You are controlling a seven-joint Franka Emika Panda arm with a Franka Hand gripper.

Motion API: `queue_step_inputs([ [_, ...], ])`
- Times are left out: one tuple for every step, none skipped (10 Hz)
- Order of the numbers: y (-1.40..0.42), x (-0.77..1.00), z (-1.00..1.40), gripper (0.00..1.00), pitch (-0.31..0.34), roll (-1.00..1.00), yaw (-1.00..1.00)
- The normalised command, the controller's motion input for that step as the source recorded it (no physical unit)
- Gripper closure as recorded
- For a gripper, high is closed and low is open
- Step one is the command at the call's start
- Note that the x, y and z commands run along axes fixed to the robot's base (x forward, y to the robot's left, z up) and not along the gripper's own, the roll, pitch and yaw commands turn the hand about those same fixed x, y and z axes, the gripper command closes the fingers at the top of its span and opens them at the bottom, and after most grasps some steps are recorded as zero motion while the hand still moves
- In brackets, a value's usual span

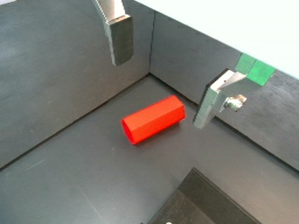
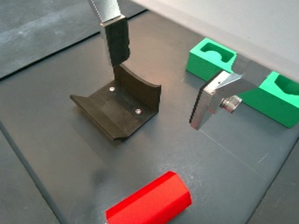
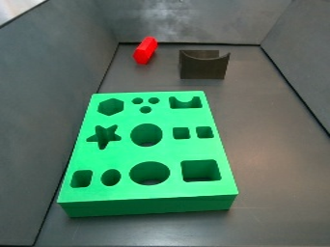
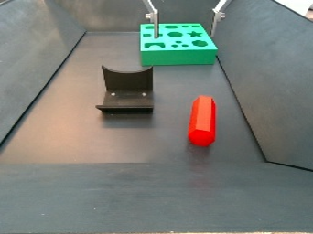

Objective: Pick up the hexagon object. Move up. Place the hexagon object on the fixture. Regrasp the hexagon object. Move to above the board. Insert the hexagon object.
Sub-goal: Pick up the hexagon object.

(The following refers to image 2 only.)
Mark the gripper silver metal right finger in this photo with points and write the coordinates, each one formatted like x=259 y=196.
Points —
x=219 y=93

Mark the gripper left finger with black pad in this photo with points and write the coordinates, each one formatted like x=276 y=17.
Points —
x=114 y=29

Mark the red hexagon prism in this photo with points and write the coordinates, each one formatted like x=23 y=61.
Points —
x=155 y=204

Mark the green shape sorter block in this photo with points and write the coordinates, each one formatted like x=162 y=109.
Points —
x=275 y=97

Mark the black curved holder stand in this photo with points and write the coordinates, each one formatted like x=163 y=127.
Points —
x=123 y=105

